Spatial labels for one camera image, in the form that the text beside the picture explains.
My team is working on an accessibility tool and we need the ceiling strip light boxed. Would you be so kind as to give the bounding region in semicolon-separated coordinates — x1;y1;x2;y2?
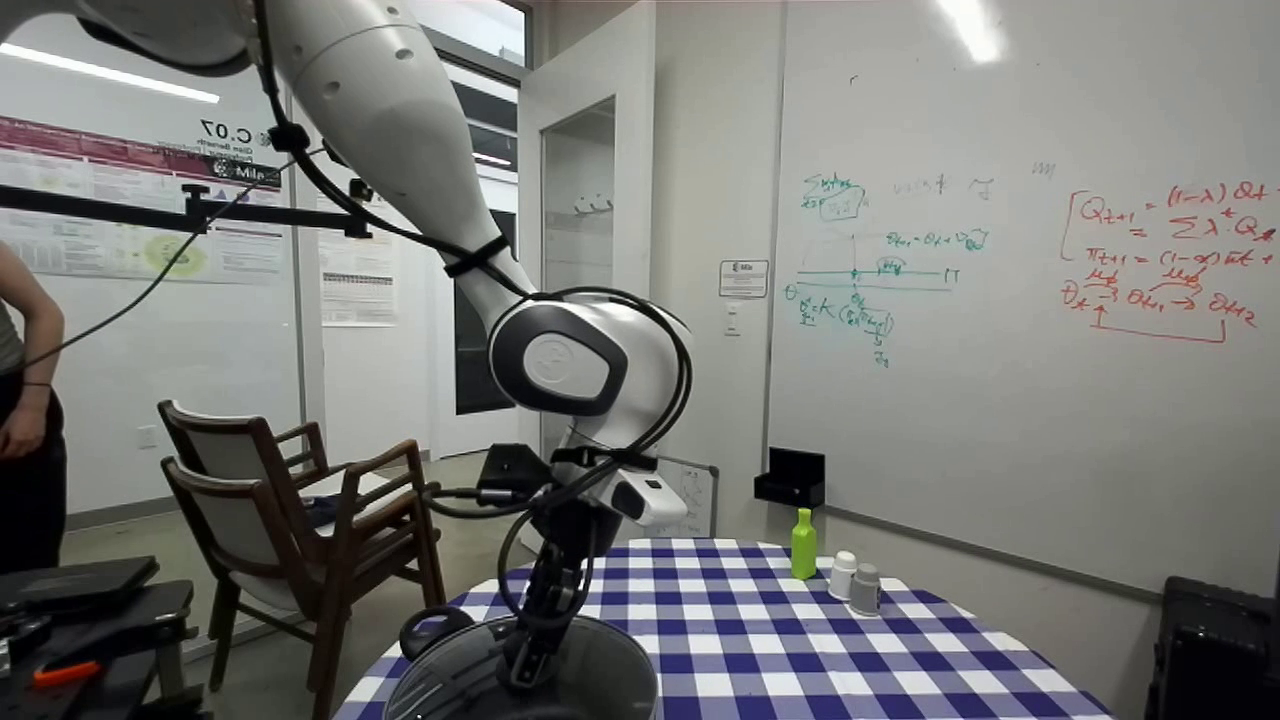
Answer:
0;38;226;108

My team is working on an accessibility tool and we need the white shaker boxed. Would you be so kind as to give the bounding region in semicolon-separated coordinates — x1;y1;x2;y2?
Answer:
824;547;865;603

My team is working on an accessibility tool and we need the white door dark window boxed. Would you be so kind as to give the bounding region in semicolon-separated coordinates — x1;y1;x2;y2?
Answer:
419;156;525;462

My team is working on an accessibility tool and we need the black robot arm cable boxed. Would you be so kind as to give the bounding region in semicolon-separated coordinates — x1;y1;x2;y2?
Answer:
247;0;701;632

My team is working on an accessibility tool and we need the thin black hanging cable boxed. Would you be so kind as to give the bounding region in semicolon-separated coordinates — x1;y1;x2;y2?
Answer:
36;184;261;367

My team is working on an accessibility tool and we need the wall poster with maroon band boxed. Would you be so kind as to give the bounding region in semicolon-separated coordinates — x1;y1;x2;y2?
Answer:
0;111;290;289

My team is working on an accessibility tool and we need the black box on floor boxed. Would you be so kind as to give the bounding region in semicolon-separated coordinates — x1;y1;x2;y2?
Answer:
750;443;827;511

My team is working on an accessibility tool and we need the black boom pole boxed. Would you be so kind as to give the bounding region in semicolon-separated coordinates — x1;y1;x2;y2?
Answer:
0;182;453;256

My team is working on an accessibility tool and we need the green plastic bottle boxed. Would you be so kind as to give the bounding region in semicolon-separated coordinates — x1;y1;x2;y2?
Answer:
788;504;824;583

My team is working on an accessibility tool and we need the blue white checkered tablecloth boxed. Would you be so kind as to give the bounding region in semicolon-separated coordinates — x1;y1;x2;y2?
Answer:
331;536;1120;720

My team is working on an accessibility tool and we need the wooden armchair grey cushion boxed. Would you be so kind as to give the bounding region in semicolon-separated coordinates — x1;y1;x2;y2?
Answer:
155;437;453;720
151;396;353;528

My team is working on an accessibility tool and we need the large whiteboard with writing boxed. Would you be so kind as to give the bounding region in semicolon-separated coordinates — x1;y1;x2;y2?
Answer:
763;0;1280;599

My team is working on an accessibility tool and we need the dark grey cooking pot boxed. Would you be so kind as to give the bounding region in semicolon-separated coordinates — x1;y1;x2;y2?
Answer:
375;603;479;720

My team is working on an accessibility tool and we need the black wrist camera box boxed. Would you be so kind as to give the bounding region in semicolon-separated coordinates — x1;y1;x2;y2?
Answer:
473;439;555;511

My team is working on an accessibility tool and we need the white door with glass panel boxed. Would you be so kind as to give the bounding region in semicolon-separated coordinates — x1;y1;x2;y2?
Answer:
513;0;663;560

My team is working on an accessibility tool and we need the grey shaker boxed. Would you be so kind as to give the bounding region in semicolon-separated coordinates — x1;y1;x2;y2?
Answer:
846;565;889;619

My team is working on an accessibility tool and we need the orange handled tool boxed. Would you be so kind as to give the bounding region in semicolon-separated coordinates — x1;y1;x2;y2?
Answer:
27;658;107;697

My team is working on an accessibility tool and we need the person in grey top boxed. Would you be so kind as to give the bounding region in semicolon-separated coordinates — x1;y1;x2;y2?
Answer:
0;235;72;576

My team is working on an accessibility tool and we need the black case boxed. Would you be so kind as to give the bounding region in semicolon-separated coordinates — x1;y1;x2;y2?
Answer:
1145;574;1280;720

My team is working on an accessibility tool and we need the small white wall sign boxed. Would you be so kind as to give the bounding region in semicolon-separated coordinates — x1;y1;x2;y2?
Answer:
717;256;775;305

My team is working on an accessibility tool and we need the black equipment cart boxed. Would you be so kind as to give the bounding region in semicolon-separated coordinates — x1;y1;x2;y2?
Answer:
0;554;212;720

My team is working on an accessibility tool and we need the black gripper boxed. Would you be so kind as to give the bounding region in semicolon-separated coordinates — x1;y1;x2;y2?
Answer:
499;494;631;692

